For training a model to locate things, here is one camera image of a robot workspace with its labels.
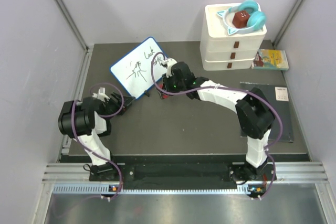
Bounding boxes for aluminium frame rail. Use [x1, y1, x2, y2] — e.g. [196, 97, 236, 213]
[61, 45, 93, 155]

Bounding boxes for slotted grey cable duct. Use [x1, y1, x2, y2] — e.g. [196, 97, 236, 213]
[52, 184, 261, 195]

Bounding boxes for blue framed whiteboard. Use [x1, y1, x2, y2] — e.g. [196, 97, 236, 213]
[110, 37, 166, 99]

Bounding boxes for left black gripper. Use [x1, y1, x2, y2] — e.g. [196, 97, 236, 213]
[104, 91, 135, 120]

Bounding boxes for brown cube toy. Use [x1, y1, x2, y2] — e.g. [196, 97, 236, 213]
[232, 10, 250, 28]

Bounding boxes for teal cat ear headphones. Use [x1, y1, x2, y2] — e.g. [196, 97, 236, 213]
[216, 0, 266, 36]

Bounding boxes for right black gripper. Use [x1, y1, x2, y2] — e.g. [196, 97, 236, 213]
[162, 72, 186, 97]

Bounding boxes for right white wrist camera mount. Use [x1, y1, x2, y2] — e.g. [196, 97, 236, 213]
[160, 58, 177, 78]

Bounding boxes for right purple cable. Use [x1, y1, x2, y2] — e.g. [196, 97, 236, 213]
[151, 52, 285, 201]

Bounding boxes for white three drawer organizer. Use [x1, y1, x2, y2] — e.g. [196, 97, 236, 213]
[200, 3, 267, 71]

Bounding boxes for illustrated yellow teal book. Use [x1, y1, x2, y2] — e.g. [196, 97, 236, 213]
[251, 49, 289, 71]

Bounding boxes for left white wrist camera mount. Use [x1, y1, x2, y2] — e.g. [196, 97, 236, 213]
[92, 87, 110, 102]

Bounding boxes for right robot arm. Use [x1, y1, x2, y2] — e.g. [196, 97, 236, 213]
[158, 59, 275, 180]

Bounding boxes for dark blue notebook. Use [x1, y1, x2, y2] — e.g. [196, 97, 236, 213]
[239, 81, 295, 143]

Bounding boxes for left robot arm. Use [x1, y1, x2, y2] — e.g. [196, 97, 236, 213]
[58, 88, 135, 181]

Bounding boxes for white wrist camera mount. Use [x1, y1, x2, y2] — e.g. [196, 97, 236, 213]
[92, 87, 110, 102]
[160, 58, 177, 78]

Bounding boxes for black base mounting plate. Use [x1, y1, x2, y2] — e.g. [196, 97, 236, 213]
[89, 162, 279, 184]

